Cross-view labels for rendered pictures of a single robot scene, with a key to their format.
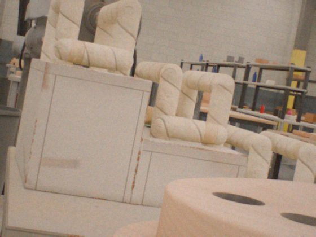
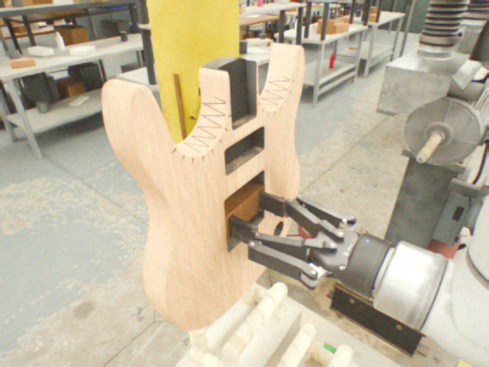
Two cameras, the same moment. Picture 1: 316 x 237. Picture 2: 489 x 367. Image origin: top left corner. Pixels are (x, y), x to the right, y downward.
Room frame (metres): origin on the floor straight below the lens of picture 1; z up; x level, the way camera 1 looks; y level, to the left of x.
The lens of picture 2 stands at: (0.79, -0.21, 1.78)
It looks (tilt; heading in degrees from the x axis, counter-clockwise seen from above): 34 degrees down; 51
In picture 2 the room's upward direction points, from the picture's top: straight up
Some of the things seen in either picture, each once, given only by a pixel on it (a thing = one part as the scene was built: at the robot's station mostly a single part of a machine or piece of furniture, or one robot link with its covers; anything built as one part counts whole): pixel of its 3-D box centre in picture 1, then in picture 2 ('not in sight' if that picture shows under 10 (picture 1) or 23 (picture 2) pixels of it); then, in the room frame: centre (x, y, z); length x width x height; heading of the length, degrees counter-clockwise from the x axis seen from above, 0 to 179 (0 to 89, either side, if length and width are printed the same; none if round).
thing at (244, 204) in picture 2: not in sight; (239, 208); (1.04, 0.12, 1.46); 0.10 x 0.03 x 0.05; 15
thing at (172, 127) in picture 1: (191, 130); not in sight; (0.99, -0.05, 1.04); 0.11 x 0.03 x 0.03; 106
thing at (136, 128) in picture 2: not in sight; (149, 127); (0.91, 0.10, 1.64); 0.07 x 0.04 x 0.10; 15
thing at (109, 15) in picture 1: (118, 12); (257, 318); (1.05, 0.09, 1.20); 0.20 x 0.03 x 0.03; 15
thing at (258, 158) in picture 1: (255, 175); not in sight; (1.03, -0.17, 0.99); 0.03 x 0.03 x 0.09
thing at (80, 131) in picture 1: (75, 123); (243, 356); (1.04, 0.12, 1.02); 0.27 x 0.15 x 0.17; 16
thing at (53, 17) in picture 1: (55, 33); (248, 286); (1.11, 0.19, 1.15); 0.03 x 0.03 x 0.09
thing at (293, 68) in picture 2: not in sight; (281, 75); (1.16, 0.17, 1.63); 0.07 x 0.04 x 0.09; 15
